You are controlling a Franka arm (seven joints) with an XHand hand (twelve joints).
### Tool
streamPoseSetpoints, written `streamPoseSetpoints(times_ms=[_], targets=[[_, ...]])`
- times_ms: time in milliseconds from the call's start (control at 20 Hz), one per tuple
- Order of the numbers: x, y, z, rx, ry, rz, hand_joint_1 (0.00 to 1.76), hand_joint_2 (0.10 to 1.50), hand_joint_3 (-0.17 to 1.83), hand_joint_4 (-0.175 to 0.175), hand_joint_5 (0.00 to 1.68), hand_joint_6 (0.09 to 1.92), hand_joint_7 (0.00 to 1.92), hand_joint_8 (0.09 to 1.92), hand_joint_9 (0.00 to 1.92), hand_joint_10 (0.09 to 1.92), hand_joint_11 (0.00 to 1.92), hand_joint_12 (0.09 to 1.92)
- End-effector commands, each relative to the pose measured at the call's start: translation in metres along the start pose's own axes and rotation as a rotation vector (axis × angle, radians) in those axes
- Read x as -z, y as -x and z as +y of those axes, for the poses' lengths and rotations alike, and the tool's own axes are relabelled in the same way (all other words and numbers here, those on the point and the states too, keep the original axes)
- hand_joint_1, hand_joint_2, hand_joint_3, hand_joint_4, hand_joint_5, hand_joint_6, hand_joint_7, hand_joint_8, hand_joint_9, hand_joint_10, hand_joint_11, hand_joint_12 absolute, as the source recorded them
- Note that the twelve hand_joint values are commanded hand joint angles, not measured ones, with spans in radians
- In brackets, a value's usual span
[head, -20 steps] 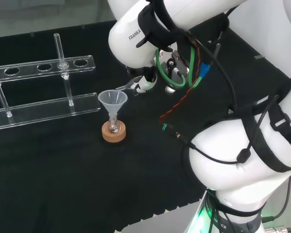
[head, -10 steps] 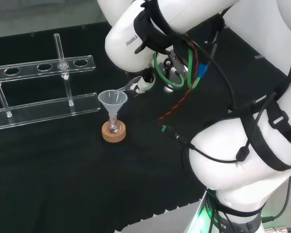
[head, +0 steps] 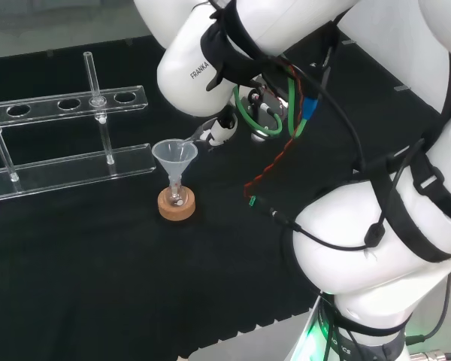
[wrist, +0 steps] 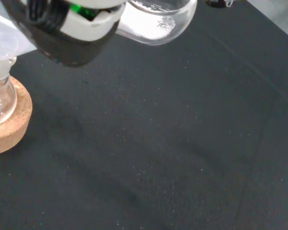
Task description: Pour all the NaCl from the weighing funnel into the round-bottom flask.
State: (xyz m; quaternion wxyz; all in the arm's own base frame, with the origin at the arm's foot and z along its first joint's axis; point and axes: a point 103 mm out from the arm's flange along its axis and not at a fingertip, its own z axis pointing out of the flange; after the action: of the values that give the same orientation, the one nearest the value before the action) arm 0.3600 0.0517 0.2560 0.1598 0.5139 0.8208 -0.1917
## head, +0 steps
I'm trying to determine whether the black cloth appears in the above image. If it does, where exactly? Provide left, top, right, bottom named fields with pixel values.
left=0, top=34, right=449, bottom=361

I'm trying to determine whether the thin black cable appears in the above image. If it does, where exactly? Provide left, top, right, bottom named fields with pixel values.
left=317, top=86, right=366, bottom=171

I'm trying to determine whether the black cable with inline plug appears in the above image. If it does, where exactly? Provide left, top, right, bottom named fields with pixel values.
left=269, top=138, right=426, bottom=252

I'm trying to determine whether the green cable with blue connector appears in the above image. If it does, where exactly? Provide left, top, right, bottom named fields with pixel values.
left=286, top=66, right=320, bottom=138

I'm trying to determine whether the cork ring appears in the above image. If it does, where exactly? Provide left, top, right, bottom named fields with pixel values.
left=157, top=187, right=196, bottom=223

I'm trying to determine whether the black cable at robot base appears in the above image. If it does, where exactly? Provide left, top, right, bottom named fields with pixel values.
left=404, top=270, right=451, bottom=345

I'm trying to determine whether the twisted orange and black cable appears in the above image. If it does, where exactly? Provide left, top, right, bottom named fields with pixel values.
left=243, top=59, right=306, bottom=201

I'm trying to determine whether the small round-bottom glass flask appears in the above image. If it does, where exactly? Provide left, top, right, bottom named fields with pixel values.
left=164, top=180, right=189, bottom=208

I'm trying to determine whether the clear acrylic funnel stand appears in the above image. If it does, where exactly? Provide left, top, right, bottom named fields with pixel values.
left=0, top=51, right=157, bottom=206

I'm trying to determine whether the green looped cable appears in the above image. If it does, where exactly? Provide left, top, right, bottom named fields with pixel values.
left=234, top=84, right=283, bottom=137

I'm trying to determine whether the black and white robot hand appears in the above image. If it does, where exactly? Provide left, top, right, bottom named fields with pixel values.
left=204, top=74, right=289, bottom=147

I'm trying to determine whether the clear plastic funnel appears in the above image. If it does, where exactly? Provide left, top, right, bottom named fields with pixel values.
left=152, top=139, right=199, bottom=189

